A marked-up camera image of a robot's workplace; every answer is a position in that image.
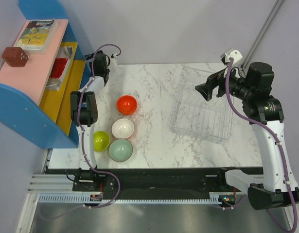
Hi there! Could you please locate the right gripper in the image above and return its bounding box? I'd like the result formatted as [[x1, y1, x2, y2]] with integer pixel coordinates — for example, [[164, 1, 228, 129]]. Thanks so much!
[[195, 62, 254, 101]]

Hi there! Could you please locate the clear wire dish rack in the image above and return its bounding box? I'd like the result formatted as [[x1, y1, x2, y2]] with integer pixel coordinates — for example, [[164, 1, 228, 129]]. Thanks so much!
[[168, 67, 233, 143]]

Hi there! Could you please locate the orange bowl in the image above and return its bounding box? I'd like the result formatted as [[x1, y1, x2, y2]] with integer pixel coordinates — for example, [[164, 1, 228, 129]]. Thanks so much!
[[117, 95, 138, 109], [118, 106, 137, 115]]

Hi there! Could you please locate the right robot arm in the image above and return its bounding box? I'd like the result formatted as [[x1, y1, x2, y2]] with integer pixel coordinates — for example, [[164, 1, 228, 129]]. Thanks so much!
[[195, 62, 299, 210]]

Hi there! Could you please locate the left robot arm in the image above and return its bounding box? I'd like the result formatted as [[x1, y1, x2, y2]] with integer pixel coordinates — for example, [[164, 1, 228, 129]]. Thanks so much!
[[70, 50, 110, 191]]

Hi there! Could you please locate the white bowl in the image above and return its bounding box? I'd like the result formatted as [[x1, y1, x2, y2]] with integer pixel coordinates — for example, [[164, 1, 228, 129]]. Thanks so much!
[[111, 118, 135, 139]]

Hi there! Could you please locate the pale green bowl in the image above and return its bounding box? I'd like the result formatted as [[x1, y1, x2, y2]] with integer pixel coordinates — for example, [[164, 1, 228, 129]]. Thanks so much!
[[109, 139, 133, 162]]

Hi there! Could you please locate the lime green bowl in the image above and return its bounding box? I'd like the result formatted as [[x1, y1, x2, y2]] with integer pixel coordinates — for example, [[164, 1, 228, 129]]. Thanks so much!
[[93, 131, 110, 152]]

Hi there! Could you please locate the red white brush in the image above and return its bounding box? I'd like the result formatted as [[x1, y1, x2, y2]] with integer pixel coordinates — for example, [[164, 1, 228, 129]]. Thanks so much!
[[46, 46, 73, 91]]

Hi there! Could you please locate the blue pink yellow shelf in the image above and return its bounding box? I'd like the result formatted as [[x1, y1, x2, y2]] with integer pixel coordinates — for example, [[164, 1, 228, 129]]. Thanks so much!
[[0, 0, 90, 149]]

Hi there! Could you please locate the illustrated book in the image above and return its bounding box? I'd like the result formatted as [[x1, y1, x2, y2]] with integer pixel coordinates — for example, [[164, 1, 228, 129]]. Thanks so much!
[[14, 19, 59, 54]]

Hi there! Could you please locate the brown perforated box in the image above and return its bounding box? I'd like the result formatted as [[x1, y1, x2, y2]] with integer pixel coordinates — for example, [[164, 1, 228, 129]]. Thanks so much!
[[1, 47, 28, 67]]

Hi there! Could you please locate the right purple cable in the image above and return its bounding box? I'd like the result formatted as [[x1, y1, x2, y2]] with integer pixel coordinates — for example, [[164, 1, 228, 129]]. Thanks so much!
[[210, 57, 298, 232]]

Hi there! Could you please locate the purple cable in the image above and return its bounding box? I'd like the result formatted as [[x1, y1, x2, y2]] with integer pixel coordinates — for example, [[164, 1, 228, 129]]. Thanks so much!
[[210, 57, 298, 232], [37, 43, 123, 221]]

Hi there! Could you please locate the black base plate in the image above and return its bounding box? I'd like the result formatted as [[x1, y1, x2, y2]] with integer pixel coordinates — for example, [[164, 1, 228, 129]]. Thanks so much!
[[72, 168, 234, 200]]

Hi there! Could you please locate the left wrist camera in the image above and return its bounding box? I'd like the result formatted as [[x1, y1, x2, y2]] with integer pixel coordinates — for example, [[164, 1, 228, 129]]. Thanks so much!
[[110, 53, 118, 66]]

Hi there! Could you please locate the white slotted cable duct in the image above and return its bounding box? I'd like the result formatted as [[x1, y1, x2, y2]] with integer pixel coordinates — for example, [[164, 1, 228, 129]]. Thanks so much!
[[38, 192, 224, 204]]

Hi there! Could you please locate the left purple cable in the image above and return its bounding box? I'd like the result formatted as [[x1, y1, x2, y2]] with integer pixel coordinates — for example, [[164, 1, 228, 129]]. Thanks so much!
[[37, 43, 123, 221]]

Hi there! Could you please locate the aluminium corner post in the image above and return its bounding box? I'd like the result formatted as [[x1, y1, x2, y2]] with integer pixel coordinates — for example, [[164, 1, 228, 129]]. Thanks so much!
[[241, 0, 285, 71]]

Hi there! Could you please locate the aluminium frame rail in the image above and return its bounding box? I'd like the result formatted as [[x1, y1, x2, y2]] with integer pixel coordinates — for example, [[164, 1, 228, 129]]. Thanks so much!
[[16, 149, 72, 233]]

